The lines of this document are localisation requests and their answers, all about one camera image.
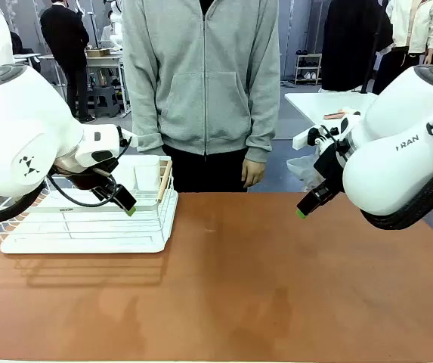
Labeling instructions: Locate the person's right forearm grey sleeve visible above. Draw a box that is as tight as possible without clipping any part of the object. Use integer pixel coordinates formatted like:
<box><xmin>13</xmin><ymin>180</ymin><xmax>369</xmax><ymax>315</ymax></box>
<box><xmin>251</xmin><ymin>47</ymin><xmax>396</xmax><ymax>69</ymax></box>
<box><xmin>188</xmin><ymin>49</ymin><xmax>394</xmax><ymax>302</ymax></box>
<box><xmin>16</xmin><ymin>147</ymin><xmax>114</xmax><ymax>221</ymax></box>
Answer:
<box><xmin>122</xmin><ymin>75</ymin><xmax>165</xmax><ymax>157</ymax></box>

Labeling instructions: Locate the person's left hand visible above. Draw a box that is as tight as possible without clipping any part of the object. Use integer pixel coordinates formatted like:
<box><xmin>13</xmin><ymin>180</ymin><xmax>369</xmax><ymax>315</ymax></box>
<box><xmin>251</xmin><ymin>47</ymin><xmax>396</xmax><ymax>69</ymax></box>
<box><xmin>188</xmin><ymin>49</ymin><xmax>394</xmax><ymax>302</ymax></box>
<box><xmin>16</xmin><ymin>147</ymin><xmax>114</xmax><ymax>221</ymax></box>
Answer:
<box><xmin>240</xmin><ymin>158</ymin><xmax>267</xmax><ymax>189</ymax></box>

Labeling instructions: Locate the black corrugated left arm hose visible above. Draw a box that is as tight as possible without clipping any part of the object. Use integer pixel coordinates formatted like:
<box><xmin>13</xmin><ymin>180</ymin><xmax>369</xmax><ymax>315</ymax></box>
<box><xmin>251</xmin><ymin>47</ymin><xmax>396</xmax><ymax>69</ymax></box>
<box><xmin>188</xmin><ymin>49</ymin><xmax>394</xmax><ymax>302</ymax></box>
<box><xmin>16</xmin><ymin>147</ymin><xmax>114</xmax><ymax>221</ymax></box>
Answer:
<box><xmin>0</xmin><ymin>180</ymin><xmax>48</xmax><ymax>226</ymax></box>

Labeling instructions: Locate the white background desk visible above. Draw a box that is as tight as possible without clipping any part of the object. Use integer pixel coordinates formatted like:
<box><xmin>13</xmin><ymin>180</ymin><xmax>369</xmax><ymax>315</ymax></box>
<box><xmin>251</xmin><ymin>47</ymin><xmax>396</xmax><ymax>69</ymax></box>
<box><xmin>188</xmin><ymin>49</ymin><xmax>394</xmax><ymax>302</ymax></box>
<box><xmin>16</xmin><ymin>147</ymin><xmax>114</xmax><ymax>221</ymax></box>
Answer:
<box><xmin>85</xmin><ymin>52</ymin><xmax>131</xmax><ymax>115</ymax></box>

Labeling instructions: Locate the person in white jacket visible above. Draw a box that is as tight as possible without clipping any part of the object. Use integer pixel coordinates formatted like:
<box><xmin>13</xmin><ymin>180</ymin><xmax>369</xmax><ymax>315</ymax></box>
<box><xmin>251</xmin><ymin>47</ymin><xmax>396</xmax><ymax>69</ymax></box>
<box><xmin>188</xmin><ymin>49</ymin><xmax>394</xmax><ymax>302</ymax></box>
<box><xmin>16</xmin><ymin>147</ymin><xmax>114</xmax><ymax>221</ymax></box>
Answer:
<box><xmin>372</xmin><ymin>0</ymin><xmax>433</xmax><ymax>95</ymax></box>

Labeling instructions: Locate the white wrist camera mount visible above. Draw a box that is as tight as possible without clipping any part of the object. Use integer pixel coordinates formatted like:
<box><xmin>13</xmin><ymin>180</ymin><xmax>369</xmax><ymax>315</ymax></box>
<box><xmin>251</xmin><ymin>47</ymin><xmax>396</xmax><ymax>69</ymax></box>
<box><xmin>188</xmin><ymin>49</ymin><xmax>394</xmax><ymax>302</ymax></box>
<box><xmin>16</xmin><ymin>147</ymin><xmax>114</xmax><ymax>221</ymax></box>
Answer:
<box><xmin>292</xmin><ymin>113</ymin><xmax>363</xmax><ymax>153</ymax></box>
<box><xmin>119</xmin><ymin>127</ymin><xmax>140</xmax><ymax>149</ymax></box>

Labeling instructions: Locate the cardboard box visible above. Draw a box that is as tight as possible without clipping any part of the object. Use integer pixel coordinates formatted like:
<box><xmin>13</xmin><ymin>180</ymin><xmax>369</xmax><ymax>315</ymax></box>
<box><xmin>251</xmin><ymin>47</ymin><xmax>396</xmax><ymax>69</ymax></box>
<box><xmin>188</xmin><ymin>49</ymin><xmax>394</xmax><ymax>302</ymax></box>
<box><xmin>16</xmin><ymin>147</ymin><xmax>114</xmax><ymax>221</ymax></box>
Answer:
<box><xmin>85</xmin><ymin>47</ymin><xmax>112</xmax><ymax>59</ymax></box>

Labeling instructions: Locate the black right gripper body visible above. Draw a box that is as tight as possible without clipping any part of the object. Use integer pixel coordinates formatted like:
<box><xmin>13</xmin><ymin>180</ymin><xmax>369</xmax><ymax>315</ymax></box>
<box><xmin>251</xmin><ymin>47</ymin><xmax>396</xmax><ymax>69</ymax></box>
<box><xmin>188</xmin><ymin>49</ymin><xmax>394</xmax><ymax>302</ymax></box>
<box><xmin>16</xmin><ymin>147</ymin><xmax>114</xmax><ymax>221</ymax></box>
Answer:
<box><xmin>314</xmin><ymin>140</ymin><xmax>349</xmax><ymax>197</ymax></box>

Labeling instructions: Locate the black hanging coat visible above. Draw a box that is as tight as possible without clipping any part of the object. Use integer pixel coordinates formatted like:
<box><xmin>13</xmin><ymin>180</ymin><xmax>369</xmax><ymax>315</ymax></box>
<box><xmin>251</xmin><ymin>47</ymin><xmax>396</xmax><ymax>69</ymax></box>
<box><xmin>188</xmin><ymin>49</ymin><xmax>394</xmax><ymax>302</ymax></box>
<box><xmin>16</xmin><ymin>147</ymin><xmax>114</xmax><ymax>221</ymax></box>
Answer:
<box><xmin>320</xmin><ymin>0</ymin><xmax>394</xmax><ymax>93</ymax></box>

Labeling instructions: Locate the white wire dish rack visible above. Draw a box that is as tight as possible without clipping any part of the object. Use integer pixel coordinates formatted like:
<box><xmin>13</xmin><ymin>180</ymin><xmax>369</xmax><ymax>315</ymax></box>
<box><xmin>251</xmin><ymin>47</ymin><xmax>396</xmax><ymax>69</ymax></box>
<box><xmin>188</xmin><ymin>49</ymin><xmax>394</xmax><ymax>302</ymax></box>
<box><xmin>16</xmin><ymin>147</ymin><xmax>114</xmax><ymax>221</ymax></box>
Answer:
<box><xmin>0</xmin><ymin>154</ymin><xmax>179</xmax><ymax>245</ymax></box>

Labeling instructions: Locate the white cutlery cup holder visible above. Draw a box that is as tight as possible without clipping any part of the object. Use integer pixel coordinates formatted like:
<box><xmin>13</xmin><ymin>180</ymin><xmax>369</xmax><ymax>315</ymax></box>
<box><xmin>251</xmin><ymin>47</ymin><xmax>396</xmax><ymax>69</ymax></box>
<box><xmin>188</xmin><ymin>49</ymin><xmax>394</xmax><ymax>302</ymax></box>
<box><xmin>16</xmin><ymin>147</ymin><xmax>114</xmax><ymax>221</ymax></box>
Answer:
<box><xmin>133</xmin><ymin>156</ymin><xmax>162</xmax><ymax>192</ymax></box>

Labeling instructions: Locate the man in black clothes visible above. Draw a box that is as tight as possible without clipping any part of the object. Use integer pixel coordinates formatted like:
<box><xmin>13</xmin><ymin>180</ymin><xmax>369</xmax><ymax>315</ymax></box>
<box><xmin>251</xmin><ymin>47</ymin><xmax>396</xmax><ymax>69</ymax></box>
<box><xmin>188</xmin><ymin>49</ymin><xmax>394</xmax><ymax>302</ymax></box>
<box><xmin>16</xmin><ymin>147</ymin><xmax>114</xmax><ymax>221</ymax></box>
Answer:
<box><xmin>39</xmin><ymin>0</ymin><xmax>97</xmax><ymax>124</ymax></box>

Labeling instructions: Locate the pink handled lint roller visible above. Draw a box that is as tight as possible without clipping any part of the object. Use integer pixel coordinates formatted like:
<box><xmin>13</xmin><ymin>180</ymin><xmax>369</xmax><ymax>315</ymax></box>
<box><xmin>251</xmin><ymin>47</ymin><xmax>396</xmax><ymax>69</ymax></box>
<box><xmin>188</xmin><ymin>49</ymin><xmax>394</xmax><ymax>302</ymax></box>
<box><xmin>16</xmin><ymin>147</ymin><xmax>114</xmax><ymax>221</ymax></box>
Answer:
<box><xmin>323</xmin><ymin>107</ymin><xmax>361</xmax><ymax>120</ymax></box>

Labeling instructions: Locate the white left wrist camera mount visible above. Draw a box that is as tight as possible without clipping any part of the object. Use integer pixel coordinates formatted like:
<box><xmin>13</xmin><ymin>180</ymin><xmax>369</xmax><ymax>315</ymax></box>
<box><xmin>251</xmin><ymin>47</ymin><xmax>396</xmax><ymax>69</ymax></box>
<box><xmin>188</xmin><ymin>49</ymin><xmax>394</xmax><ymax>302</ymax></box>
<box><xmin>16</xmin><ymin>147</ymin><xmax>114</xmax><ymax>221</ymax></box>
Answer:
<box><xmin>119</xmin><ymin>127</ymin><xmax>140</xmax><ymax>149</ymax></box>

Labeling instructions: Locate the white shoe rack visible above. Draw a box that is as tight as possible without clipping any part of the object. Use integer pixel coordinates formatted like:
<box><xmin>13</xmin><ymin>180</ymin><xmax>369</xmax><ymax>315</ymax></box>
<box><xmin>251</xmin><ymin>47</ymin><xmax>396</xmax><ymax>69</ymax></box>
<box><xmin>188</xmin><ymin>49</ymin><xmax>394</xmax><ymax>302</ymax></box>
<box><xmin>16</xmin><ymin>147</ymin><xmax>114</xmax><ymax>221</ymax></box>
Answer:
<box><xmin>294</xmin><ymin>53</ymin><xmax>323</xmax><ymax>85</ymax></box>

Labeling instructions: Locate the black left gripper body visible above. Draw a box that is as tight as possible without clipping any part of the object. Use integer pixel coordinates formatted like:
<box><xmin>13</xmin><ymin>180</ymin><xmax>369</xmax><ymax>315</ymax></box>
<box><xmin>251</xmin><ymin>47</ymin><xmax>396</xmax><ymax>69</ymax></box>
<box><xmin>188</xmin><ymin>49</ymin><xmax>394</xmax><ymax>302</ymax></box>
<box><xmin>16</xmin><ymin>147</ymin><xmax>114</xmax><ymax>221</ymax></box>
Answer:
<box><xmin>66</xmin><ymin>168</ymin><xmax>117</xmax><ymax>192</ymax></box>

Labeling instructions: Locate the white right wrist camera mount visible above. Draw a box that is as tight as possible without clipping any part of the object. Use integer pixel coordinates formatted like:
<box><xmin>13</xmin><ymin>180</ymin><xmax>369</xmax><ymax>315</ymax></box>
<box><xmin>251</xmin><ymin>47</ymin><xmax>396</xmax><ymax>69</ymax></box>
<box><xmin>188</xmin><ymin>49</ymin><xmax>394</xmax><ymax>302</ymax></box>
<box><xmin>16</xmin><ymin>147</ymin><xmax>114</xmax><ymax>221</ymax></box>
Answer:
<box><xmin>292</xmin><ymin>113</ymin><xmax>363</xmax><ymax>153</ymax></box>

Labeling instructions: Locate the person in grey hoodie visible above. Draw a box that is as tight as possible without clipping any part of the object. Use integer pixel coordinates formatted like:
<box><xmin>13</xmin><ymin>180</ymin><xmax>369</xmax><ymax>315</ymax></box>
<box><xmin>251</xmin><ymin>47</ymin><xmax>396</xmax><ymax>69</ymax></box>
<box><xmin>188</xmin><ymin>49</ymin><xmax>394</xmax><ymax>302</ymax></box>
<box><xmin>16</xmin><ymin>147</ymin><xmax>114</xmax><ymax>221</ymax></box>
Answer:
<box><xmin>121</xmin><ymin>0</ymin><xmax>281</xmax><ymax>194</ymax></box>

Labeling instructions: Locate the clear plastic bag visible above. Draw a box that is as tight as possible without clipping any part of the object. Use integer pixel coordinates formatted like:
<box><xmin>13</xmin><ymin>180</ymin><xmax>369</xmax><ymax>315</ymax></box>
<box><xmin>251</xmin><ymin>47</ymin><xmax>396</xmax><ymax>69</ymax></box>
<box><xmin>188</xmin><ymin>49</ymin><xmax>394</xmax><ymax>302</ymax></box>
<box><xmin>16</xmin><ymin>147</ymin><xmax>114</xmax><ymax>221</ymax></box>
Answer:
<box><xmin>286</xmin><ymin>154</ymin><xmax>326</xmax><ymax>192</ymax></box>

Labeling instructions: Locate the wooden rack handle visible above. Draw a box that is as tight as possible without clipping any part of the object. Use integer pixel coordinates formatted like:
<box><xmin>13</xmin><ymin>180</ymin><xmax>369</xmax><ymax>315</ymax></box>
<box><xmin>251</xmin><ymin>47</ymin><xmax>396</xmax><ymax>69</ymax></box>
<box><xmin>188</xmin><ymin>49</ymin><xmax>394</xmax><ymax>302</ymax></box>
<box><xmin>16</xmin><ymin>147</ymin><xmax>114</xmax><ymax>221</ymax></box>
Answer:
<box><xmin>156</xmin><ymin>160</ymin><xmax>173</xmax><ymax>203</ymax></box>

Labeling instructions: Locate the white side table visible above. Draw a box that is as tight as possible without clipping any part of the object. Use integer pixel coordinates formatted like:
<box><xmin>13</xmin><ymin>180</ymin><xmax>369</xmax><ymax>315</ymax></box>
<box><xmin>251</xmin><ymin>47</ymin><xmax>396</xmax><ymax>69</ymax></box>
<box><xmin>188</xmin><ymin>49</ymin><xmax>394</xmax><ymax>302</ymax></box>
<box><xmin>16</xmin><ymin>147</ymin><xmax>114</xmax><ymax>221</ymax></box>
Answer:
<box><xmin>283</xmin><ymin>92</ymin><xmax>378</xmax><ymax>126</ymax></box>

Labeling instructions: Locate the grey folding stool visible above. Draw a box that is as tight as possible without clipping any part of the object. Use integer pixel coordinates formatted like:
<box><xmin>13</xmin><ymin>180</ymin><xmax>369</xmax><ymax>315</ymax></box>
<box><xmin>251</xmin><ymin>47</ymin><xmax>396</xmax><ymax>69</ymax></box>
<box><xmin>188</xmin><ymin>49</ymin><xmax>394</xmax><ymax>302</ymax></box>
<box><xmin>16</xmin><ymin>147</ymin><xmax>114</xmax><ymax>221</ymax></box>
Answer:
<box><xmin>88</xmin><ymin>84</ymin><xmax>121</xmax><ymax>119</ymax></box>

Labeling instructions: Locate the white drip tray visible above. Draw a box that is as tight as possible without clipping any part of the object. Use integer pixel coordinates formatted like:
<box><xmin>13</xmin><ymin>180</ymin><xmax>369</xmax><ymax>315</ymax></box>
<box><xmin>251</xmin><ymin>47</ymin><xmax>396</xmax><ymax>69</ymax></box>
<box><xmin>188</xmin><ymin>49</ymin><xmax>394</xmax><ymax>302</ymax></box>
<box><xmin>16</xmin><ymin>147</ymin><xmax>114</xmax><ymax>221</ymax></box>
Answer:
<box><xmin>0</xmin><ymin>191</ymin><xmax>179</xmax><ymax>255</ymax></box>

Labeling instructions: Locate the person's left forearm grey sleeve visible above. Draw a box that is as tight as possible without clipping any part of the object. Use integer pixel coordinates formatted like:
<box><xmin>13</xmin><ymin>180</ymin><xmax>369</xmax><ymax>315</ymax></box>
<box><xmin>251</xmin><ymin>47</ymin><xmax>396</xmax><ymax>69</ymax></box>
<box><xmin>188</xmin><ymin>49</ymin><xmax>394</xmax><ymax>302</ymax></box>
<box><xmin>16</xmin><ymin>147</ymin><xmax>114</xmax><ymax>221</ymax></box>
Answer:
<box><xmin>245</xmin><ymin>75</ymin><xmax>281</xmax><ymax>164</ymax></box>

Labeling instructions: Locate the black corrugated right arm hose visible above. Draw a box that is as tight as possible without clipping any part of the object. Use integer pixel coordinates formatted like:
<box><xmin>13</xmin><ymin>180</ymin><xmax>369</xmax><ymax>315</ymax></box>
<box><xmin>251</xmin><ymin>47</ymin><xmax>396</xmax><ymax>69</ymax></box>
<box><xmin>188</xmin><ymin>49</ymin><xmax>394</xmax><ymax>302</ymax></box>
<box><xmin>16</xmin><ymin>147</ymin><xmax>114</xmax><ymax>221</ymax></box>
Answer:
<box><xmin>359</xmin><ymin>160</ymin><xmax>433</xmax><ymax>231</ymax></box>

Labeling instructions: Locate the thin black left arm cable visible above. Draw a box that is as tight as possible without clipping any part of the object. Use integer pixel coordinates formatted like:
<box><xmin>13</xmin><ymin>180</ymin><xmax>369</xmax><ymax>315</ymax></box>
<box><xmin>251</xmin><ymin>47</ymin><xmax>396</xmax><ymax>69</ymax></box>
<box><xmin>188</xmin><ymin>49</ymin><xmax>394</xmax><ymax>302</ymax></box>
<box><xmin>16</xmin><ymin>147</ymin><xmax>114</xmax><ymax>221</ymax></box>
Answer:
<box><xmin>47</xmin><ymin>126</ymin><xmax>132</xmax><ymax>208</ymax></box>

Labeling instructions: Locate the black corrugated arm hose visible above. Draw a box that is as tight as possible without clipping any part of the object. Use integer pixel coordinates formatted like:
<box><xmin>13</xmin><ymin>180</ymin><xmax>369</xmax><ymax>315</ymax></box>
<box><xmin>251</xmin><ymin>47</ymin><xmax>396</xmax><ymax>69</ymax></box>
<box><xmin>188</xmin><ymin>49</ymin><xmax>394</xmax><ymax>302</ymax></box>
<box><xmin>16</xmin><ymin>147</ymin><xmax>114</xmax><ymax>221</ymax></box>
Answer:
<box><xmin>0</xmin><ymin>180</ymin><xmax>48</xmax><ymax>226</ymax></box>
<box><xmin>359</xmin><ymin>160</ymin><xmax>433</xmax><ymax>231</ymax></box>

